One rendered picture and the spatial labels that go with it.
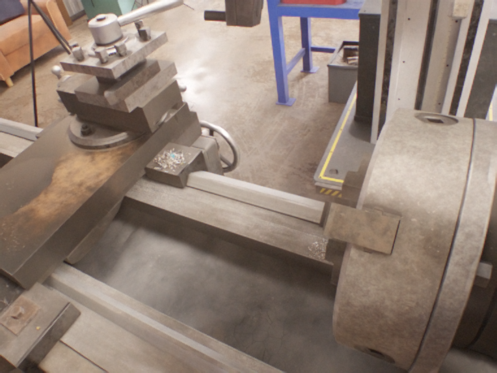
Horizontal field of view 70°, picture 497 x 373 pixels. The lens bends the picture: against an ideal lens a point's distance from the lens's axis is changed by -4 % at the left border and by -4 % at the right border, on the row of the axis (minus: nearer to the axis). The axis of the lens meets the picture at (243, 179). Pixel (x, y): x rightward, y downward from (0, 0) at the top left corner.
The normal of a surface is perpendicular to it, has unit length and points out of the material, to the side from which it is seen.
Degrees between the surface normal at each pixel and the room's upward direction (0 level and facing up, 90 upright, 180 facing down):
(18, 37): 90
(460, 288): 52
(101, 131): 0
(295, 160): 0
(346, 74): 90
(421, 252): 44
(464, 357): 0
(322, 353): 24
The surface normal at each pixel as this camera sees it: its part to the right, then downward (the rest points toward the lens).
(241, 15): -0.21, 0.75
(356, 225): -0.43, -0.11
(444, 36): -0.42, 0.67
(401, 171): -0.30, -0.47
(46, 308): -0.15, -0.72
